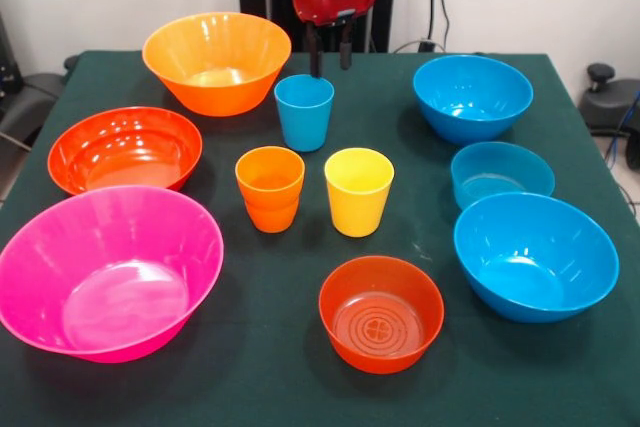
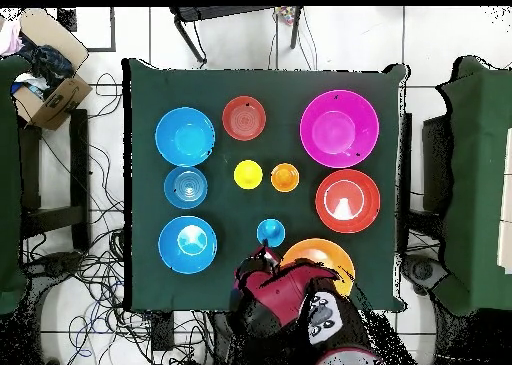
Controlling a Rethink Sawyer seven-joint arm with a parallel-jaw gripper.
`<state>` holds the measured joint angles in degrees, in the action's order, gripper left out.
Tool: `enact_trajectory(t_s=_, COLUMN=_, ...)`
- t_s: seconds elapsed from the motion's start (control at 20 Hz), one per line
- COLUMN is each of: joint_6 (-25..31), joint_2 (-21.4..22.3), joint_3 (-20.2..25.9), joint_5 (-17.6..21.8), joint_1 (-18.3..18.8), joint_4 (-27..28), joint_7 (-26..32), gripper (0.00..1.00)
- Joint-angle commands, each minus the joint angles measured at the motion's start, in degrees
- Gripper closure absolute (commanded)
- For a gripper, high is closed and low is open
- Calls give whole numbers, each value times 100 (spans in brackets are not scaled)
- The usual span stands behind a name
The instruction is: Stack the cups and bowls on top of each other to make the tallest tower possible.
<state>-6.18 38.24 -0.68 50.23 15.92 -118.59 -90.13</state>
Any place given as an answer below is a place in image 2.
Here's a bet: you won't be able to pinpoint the blue cup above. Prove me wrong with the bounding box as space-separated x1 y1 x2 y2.
256 218 286 249

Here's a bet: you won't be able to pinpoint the large orange bowl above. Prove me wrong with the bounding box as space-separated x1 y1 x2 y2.
279 237 356 298

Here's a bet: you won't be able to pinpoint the orange cup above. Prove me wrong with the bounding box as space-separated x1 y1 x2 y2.
270 162 300 193

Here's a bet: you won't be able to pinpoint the yellow cup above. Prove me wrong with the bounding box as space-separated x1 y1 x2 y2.
233 159 264 191

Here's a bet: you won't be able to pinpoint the large blue bowl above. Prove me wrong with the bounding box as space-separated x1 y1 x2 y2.
157 215 218 275
154 107 216 168

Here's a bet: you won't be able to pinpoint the small teal blue bowl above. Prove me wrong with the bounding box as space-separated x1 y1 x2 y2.
163 165 209 210

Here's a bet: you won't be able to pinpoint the wide red bowl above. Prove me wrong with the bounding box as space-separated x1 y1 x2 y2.
314 168 382 235

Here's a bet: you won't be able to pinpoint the small red bowl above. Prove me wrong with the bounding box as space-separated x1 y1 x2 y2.
221 95 268 142

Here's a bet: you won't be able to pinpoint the black power box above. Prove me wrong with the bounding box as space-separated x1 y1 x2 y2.
150 310 175 352

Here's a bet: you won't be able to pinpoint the large pink bowl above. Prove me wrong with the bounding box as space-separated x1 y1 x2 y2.
299 89 380 169

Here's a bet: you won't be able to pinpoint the dark green table cloth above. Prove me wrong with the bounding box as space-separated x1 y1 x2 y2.
121 57 409 313

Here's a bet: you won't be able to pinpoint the green covered table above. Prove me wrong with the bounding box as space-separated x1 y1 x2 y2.
0 56 31 316
435 56 512 316

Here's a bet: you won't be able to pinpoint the colourful small item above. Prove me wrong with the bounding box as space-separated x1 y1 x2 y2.
275 5 297 26

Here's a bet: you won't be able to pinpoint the cardboard box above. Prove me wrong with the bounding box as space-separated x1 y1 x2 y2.
13 7 94 131

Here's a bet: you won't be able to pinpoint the dark blue cloth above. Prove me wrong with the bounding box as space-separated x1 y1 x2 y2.
17 34 75 98

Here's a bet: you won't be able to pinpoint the pink cloth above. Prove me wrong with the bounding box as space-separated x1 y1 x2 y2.
0 18 23 58

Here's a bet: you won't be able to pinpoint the black cable tangle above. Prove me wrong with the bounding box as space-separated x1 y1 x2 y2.
19 72 217 365

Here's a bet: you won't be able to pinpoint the blue cable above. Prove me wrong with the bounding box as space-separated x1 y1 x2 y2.
67 280 121 360

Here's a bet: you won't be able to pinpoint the black bench frame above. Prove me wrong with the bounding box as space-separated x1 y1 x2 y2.
17 108 91 252

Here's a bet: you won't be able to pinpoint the black stool frame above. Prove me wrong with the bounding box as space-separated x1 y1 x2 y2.
169 5 304 66

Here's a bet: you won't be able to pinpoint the thin black square frame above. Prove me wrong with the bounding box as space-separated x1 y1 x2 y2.
57 6 117 53

